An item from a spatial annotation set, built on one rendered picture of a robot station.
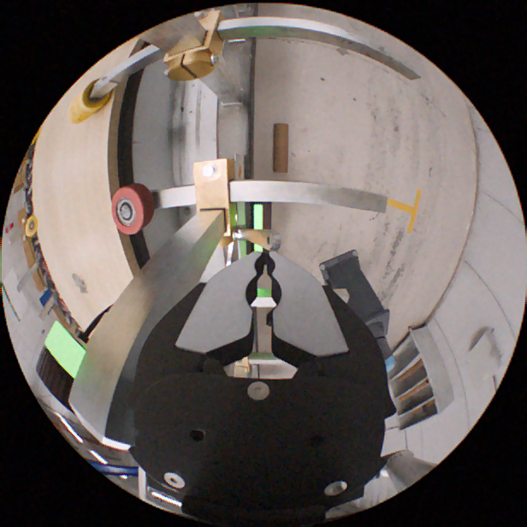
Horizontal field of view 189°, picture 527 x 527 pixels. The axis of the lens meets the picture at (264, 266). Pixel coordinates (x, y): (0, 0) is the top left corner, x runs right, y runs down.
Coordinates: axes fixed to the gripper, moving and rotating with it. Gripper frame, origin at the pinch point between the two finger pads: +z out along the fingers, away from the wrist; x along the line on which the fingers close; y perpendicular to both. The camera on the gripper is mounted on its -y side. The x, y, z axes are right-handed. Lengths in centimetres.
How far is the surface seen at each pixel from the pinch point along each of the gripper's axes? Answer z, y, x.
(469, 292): 60, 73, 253
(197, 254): 2.8, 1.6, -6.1
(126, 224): 10.6, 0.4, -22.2
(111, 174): 11.9, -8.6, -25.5
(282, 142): 93, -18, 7
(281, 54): 101, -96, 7
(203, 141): 39.0, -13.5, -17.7
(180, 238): 4.1, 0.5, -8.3
